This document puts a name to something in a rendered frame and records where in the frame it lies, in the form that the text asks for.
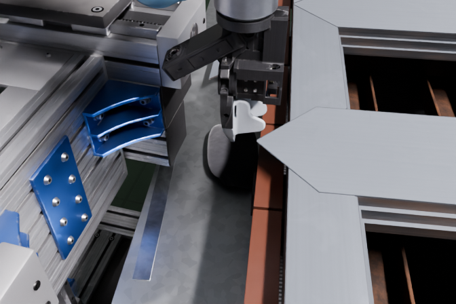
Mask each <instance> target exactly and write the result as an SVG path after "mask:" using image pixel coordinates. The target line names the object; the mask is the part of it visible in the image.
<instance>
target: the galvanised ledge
mask: <svg viewBox="0 0 456 304"><path fill-rule="evenodd" d="M215 24H218V23H217V21H216V9H215V6H214V0H210V2H209V4H208V8H207V10H206V29H209V28H210V27H211V26H214V25H215ZM212 65H213V62H211V63H210V64H207V65H206V66H203V67H202V68H200V69H198V70H196V71H194V72H192V73H191V87H190V88H189V90H188V92H187V93H186V95H185V97H184V99H183V100H184V106H185V123H186V131H187V135H186V137H185V139H184V141H183V143H182V145H181V147H180V149H179V151H178V153H177V155H176V159H175V163H174V169H173V173H172V179H171V183H170V188H169V192H168V198H167V202H166V208H165V212H164V217H163V221H162V225H161V231H160V235H159V241H158V244H157V250H156V254H155V260H154V264H153V269H152V273H151V279H150V281H144V280H132V277H133V274H134V269H135V266H136V260H137V257H138V252H139V249H140V244H141V241H142V237H143V232H144V229H145V224H146V221H147V215H148V212H149V207H150V204H151V199H152V196H153V190H154V187H155V182H156V179H157V174H158V170H159V164H157V165H156V167H155V171H154V173H153V177H152V179H151V184H150V186H149V190H148V192H147V196H146V198H145V202H144V204H143V207H142V211H141V214H140V217H139V220H138V223H137V226H136V229H135V232H134V235H133V238H132V242H131V244H130V248H129V251H128V254H127V257H126V260H125V263H124V266H123V269H122V272H121V275H120V278H119V281H118V284H117V288H116V290H115V294H114V297H113V300H112V303H111V304H244V295H245V287H246V274H247V267H248V254H249V247H250V234H251V227H252V216H251V215H250V211H251V197H252V187H251V188H249V189H247V188H243V187H242V188H240V187H236V186H230V187H229V186H226V185H224V184H223V183H222V182H221V180H220V179H219V178H218V177H216V176H215V175H213V173H211V171H210V169H209V166H208V158H207V146H208V136H209V133H210V131H211V129H212V128H213V127H214V126H216V125H221V114H220V95H219V94H218V77H216V78H214V79H211V80H209V77H210V72H211V70H212Z"/></svg>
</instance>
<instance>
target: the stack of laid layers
mask: <svg viewBox="0 0 456 304"><path fill-rule="evenodd" d="M293 5H294V0H292V22H291V41H290V79H289V99H288V122H289V121H290V94H291V71H292V28H293ZM338 29H339V40H340V46H341V57H342V64H343V75H344V82H345V93H346V99H347V109H350V105H349V94H348V88H347V77H346V72H345V61H344V54H350V55H361V56H382V57H394V58H415V59H426V60H448V61H456V34H449V33H426V32H414V31H391V30H379V29H367V28H343V27H338ZM356 197H357V198H358V205H359V211H360V222H361V229H362V240H363V247H364V258H365V264H366V275H367V282H368V293H369V299H370V304H374V299H373V289H372V283H371V272H370V266H369V260H368V249H367V243H366V233H365V231H369V232H377V233H391V234H398V235H412V236H420V237H427V238H441V239H449V240H456V205H450V204H435V203H428V202H414V201H406V200H398V199H384V198H376V197H362V196H356ZM287 205H288V167H286V194H285V213H284V251H283V271H282V304H284V295H285V272H286V228H287Z"/></svg>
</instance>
